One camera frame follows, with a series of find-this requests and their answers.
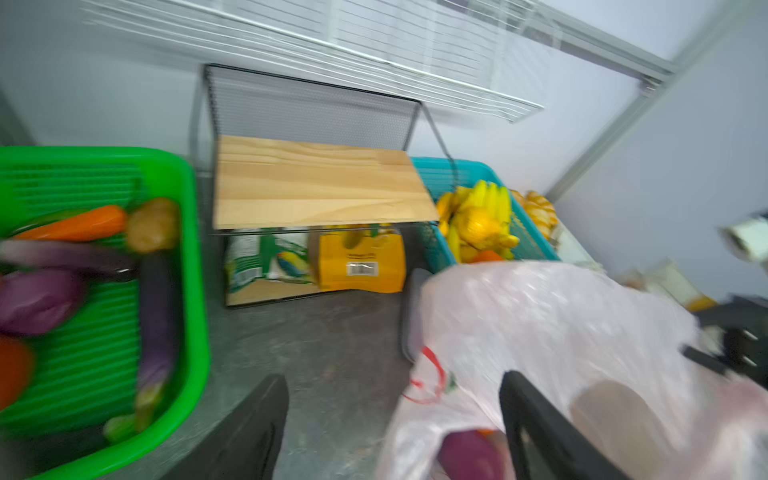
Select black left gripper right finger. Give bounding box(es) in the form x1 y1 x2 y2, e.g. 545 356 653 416
499 371 627 480

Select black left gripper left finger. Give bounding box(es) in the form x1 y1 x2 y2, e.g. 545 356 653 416
164 374 289 480

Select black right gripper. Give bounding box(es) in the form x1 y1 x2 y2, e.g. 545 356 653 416
680 295 767 389

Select magenta onion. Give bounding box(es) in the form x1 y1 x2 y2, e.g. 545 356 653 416
437 431 505 480

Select pink plastic grocery bag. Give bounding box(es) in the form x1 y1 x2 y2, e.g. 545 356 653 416
376 261 767 479

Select dark purple eggplant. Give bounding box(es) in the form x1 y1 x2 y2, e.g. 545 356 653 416
134 251 182 432

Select green plastic vegetable basket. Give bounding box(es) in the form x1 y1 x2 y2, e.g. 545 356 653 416
1 147 211 479

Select green snack packet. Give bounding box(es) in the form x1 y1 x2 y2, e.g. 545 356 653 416
224 233 315 293

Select orange fruit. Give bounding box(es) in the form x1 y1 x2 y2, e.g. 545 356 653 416
469 250 505 264

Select yellow snack packet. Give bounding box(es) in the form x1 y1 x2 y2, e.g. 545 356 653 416
317 227 406 294

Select pale purple long eggplant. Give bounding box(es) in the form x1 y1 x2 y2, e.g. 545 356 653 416
1 239 137 282

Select striped croissant far right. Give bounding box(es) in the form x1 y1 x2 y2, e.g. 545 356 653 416
511 190 559 240

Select brown potato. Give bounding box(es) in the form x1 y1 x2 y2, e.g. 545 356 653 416
125 197 180 254

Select yellow banana bunch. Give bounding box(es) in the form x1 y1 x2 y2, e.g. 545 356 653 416
436 180 520 264

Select teal plastic fruit basket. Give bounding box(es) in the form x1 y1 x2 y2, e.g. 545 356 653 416
413 158 560 273

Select black wire wooden shelf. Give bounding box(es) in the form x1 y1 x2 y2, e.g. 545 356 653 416
202 63 438 308

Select long white wire basket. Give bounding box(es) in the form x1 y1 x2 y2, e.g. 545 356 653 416
81 0 562 123

